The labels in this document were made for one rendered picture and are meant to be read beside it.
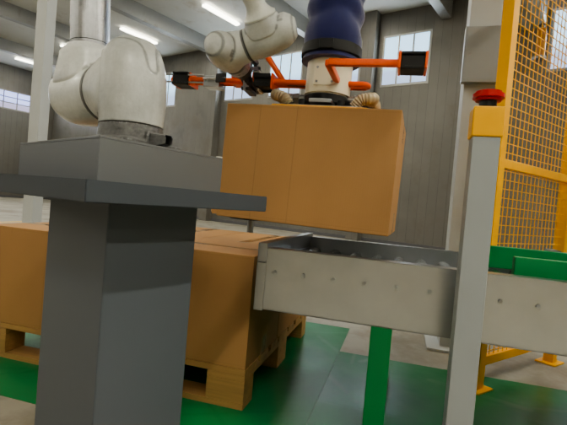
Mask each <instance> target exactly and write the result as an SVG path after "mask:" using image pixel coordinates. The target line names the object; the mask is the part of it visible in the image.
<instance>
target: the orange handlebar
mask: <svg viewBox="0 0 567 425"><path fill-rule="evenodd" d="M397 64H398V59H362V58H329V59H326V60H325V66H326V68H327V71H328V72H329V74H330V76H331V78H332V81H333V82H335V83H340V77H339V75H338V72H337V70H336V68H335V67H397ZM203 78H204V77H191V78H190V79H191V81H195V82H203ZM223 84H224V86H234V87H235V88H239V89H241V87H242V85H243V83H242V82H241V80H240V79H238V78H234V77H232V76H231V78H226V80H225V83H223ZM305 84H306V80H297V79H274V80H273V85H276V87H277V88H285V89H305V87H300V86H305ZM288 85H293V86H288ZM297 86H298V87H297ZM348 86H349V87H350V88H351V90H359V91H366V90H369V89H370V88H371V84H370V83H367V82H357V81H349V82H348Z"/></svg>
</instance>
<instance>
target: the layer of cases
mask: <svg viewBox="0 0 567 425"><path fill-rule="evenodd" d="M48 230H49V222H47V223H0V321H1V322H5V323H10V324H15V325H22V326H27V327H31V328H35V329H40V330H41V323H42V311H43V299H44V288H45V276H46V253H47V241H48ZM283 237H286V236H278V235H270V234H255V233H247V232H239V231H231V230H222V229H208V228H199V227H196V233H195V243H194V254H193V264H192V285H191V296H190V306H189V316H188V327H187V338H186V358H190V359H194V360H198V361H203V362H207V363H215V364H219V365H224V366H228V367H232V368H237V369H246V368H247V367H248V366H249V365H250V364H251V363H252V362H253V361H254V360H255V359H256V358H257V357H258V356H259V355H260V354H261V353H262V352H263V351H264V350H265V349H266V348H267V347H269V346H270V345H271V344H272V343H273V342H274V341H275V340H276V339H277V337H279V336H280V335H281V334H282V333H283V332H284V331H285V330H286V329H287V328H288V327H289V326H290V325H291V324H292V323H293V322H294V321H295V320H296V319H297V318H298V317H299V315H293V314H288V313H282V312H277V311H271V310H265V309H264V310H256V309H253V304H254V294H255V284H256V274H257V256H258V246H259V242H263V241H267V240H271V239H278V238H283Z"/></svg>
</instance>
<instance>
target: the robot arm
mask: <svg viewBox="0 0 567 425"><path fill-rule="evenodd" d="M242 1H243V3H244V4H245V7H246V18H245V20H244V23H245V28H243V29H241V30H235V31H222V30H216V31H212V32H210V33H209V34H208V35H207V36H206V38H205V40H204V42H203V45H204V49H205V52H206V56H207V57H208V59H209V61H210V62H211V63H212V64H213V65H214V66H215V67H217V68H218V69H220V70H221V71H223V72H227V73H228V74H229V75H230V76H232V77H234V78H238V79H240V80H241V82H242V83H243V85H242V87H241V90H244V91H245V92H246V93H247V94H248V95H249V96H257V94H263V92H262V91H261V90H260V89H259V88H256V86H255V84H254V83H253V78H252V76H251V73H261V67H258V66H257V65H259V61H258V60H259V59H263V58H267V57H270V56H273V55H275V54H277V53H279V52H281V51H283V50H285V49H287V48H288V47H290V46H291V45H292V44H293V43H294V41H295V40H296V38H297V36H298V31H297V25H296V21H295V18H294V16H292V15H291V14H290V13H285V12H282V13H278V12H276V10H275V8H273V7H270V6H269V5H267V3H266V2H265V0H242ZM110 23H111V0H70V41H69V42H68V43H67V44H66V45H64V46H63V47H62V48H61V49H60V51H59V54H58V58H57V64H56V68H55V72H54V74H53V77H52V79H51V81H50V83H49V89H48V96H49V100H50V103H51V107H52V108H53V110H54V111H55V112H56V113H57V114H58V115H59V116H60V117H61V118H63V119H64V120H66V121H69V122H71V123H73V124H76V125H80V126H97V133H96V135H104V136H108V137H117V138H121V139H126V140H130V141H134V142H140V143H147V144H152V145H156V146H161V147H166V148H173V149H178V150H180V149H179V148H176V147H173V146H171V145H172V141H173V138H172V136H168V135H164V133H163V130H164V122H165V110H166V95H167V81H166V71H165V65H164V62H163V59H162V56H161V55H160V53H159V51H157V49H156V47H155V46H154V44H153V43H151V42H150V41H148V40H145V39H143V38H140V37H137V36H132V35H119V36H117V37H116V38H114V39H112V40H110ZM252 65H253V66H252Z"/></svg>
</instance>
